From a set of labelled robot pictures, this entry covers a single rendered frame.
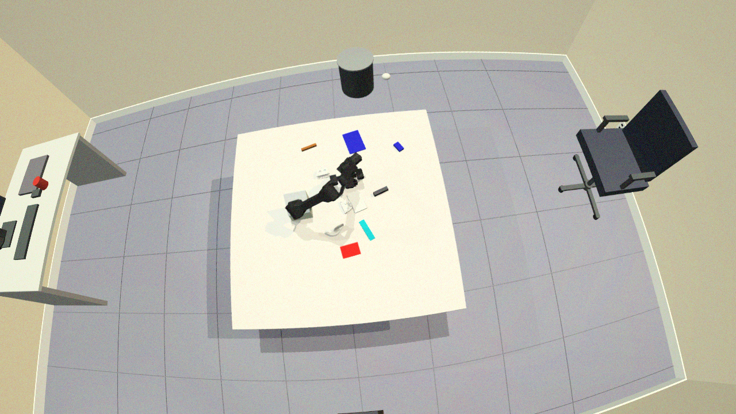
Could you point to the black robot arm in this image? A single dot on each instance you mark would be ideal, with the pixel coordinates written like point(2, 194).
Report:
point(328, 193)

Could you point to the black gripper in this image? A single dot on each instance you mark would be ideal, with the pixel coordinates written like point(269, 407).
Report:
point(358, 174)

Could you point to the cyan flat plate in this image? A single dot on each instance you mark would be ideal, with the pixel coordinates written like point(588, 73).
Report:
point(367, 230)

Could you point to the blue flat rectangular plate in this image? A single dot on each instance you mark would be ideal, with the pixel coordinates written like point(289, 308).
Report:
point(354, 142)

